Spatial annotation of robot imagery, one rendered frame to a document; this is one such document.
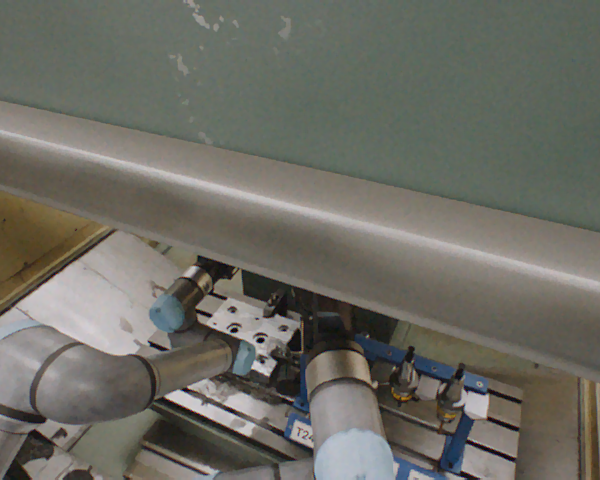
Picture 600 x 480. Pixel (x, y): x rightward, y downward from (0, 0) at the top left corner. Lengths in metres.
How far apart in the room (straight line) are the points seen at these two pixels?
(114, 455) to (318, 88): 1.70
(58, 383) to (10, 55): 0.54
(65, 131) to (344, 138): 0.12
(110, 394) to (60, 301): 1.40
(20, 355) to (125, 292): 1.38
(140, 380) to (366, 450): 0.41
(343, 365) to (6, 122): 0.39
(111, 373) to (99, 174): 0.56
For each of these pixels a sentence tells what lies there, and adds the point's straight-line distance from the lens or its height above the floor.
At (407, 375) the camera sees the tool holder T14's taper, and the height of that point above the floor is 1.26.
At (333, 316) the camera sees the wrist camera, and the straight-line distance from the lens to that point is 0.56.
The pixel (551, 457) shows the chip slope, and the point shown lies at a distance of 1.63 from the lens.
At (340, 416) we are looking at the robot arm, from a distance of 0.49.
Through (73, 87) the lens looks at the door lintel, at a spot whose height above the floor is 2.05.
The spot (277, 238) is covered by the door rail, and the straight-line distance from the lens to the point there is 0.16.
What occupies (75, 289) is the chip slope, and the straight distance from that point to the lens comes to 2.15.
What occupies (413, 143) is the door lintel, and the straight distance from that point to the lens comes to 0.16.
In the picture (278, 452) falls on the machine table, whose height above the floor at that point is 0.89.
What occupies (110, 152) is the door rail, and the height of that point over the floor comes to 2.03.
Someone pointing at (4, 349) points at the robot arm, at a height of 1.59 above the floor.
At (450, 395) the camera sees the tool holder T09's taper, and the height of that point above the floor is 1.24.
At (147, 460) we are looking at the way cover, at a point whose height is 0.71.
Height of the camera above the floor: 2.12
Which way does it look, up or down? 38 degrees down
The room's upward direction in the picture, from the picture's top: straight up
